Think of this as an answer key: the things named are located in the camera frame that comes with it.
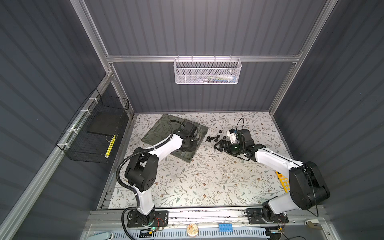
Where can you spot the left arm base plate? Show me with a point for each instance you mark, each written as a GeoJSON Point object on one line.
{"type": "Point", "coordinates": [154, 219]}

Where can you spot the yellow calculator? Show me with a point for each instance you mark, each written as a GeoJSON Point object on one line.
{"type": "Point", "coordinates": [284, 182]}

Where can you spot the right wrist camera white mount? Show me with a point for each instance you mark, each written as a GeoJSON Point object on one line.
{"type": "Point", "coordinates": [232, 135]}

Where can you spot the green compartment organizer box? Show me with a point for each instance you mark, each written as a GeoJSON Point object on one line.
{"type": "Point", "coordinates": [167, 124]}

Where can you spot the white wire mesh basket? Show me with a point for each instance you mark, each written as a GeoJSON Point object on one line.
{"type": "Point", "coordinates": [188, 70]}

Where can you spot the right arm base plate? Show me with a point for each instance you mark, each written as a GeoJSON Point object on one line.
{"type": "Point", "coordinates": [262, 216]}

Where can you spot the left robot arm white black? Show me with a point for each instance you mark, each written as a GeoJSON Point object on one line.
{"type": "Point", "coordinates": [138, 171]}

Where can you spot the black wire mesh basket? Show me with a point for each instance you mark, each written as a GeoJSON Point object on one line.
{"type": "Point", "coordinates": [88, 139]}

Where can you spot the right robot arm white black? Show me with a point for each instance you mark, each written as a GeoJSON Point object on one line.
{"type": "Point", "coordinates": [307, 187]}

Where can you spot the blue toy brick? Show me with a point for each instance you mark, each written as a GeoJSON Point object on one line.
{"type": "Point", "coordinates": [225, 228]}

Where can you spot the markers in white basket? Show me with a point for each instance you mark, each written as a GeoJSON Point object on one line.
{"type": "Point", "coordinates": [229, 79]}

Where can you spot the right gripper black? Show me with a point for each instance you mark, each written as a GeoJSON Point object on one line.
{"type": "Point", "coordinates": [226, 148]}

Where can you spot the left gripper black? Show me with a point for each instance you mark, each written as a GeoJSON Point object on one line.
{"type": "Point", "coordinates": [194, 142]}

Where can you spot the yellow marker in black basket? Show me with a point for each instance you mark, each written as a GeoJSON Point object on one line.
{"type": "Point", "coordinates": [110, 147]}

